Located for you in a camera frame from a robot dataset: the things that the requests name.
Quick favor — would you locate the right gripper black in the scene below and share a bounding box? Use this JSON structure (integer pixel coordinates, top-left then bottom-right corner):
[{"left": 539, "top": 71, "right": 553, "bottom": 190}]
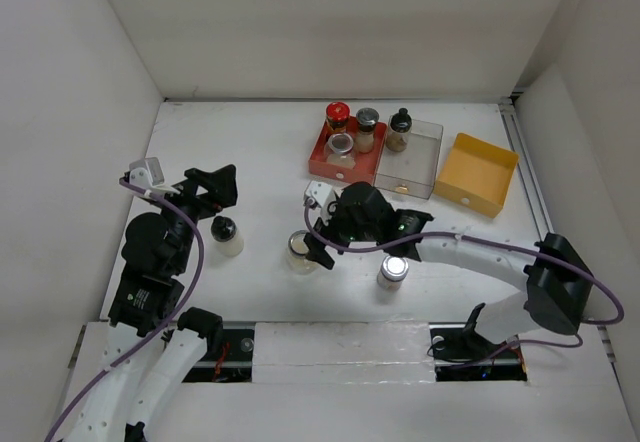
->
[{"left": 305, "top": 196, "right": 380, "bottom": 268}]

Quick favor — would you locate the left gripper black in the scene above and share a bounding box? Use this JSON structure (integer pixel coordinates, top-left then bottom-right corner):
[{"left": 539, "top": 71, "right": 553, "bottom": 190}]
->
[{"left": 149, "top": 163, "right": 237, "bottom": 271}]

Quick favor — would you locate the black cap white bottle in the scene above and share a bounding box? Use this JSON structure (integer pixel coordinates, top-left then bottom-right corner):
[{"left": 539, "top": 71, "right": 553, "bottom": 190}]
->
[{"left": 210, "top": 215, "right": 244, "bottom": 257}]

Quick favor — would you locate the silver lid small jar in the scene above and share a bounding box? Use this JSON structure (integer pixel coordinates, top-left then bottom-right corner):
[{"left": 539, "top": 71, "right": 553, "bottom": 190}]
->
[{"left": 377, "top": 255, "right": 409, "bottom": 291}]

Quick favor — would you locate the wide clear glass jar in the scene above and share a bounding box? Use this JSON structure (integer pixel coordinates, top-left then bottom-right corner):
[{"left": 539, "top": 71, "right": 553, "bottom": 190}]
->
[{"left": 324, "top": 133, "right": 356, "bottom": 169}]

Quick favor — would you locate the red lid sauce jar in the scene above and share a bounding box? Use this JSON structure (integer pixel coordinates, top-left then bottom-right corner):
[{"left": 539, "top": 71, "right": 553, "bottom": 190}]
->
[{"left": 325, "top": 101, "right": 351, "bottom": 135}]

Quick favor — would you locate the grey lid spice bottle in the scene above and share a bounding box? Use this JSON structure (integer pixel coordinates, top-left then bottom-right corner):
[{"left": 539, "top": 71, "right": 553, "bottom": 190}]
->
[{"left": 354, "top": 107, "right": 379, "bottom": 154}]

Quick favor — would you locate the black knob cap bottle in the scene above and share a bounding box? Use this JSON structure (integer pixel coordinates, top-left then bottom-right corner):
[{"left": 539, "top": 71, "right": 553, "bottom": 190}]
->
[{"left": 385, "top": 108, "right": 413, "bottom": 152}]

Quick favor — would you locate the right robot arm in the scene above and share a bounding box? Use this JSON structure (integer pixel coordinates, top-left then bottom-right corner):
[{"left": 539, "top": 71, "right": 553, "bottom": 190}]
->
[{"left": 303, "top": 181, "right": 595, "bottom": 363}]

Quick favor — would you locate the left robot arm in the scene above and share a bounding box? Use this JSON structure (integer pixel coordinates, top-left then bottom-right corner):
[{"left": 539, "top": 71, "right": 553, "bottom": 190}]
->
[{"left": 46, "top": 158, "right": 238, "bottom": 441}]

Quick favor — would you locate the red tray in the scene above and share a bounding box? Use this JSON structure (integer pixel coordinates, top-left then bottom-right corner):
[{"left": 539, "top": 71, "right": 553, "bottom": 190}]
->
[{"left": 309, "top": 102, "right": 387, "bottom": 184}]

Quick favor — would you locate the clear plastic tray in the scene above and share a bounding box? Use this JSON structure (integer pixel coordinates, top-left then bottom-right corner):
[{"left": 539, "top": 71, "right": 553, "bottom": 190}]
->
[{"left": 374, "top": 119, "right": 444, "bottom": 199}]

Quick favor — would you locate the yellow tray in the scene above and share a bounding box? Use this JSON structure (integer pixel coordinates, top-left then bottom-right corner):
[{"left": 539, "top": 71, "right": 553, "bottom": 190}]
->
[{"left": 433, "top": 133, "right": 519, "bottom": 219}]

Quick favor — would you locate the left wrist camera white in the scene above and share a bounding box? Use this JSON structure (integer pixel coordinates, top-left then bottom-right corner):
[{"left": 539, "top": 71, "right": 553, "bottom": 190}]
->
[{"left": 120, "top": 157, "right": 167, "bottom": 198}]

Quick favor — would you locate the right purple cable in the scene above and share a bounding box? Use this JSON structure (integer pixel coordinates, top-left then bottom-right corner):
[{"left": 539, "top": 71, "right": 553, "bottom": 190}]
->
[{"left": 302, "top": 200, "right": 625, "bottom": 371}]

